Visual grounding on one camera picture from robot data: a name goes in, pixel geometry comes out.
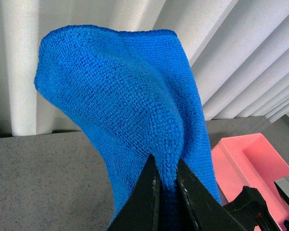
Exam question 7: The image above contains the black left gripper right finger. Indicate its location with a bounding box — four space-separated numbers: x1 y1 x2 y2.
177 159 245 231

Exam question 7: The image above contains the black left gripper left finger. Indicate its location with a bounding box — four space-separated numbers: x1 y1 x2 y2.
108 155 161 231

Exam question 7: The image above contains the blue microfiber cloth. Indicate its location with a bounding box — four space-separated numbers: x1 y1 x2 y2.
34 25 220 231

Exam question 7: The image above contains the pink plastic box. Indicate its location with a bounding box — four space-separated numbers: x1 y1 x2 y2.
211 133 289 231

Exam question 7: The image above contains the white pleated curtain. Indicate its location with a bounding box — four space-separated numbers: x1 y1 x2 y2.
0 0 289 137

